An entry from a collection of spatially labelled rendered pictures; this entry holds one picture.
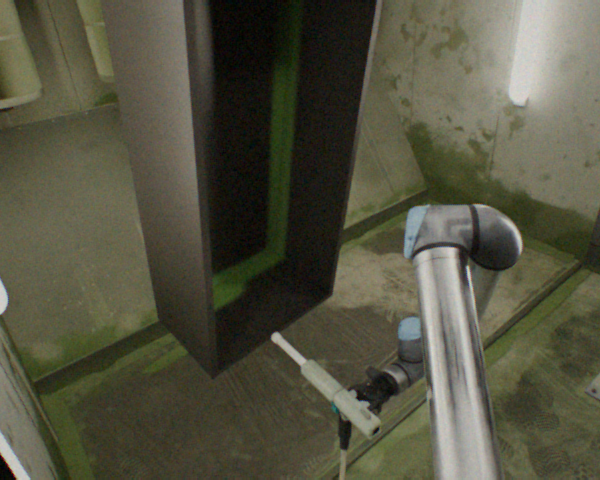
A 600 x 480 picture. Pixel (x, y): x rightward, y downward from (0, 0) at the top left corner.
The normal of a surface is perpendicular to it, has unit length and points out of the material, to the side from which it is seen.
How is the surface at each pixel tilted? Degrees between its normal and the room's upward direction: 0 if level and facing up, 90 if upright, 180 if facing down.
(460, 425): 32
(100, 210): 57
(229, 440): 0
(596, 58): 90
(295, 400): 0
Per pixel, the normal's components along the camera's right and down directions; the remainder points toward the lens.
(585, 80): -0.78, 0.37
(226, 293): 0.07, -0.78
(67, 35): 0.62, 0.36
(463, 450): -0.37, -0.50
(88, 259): 0.47, -0.17
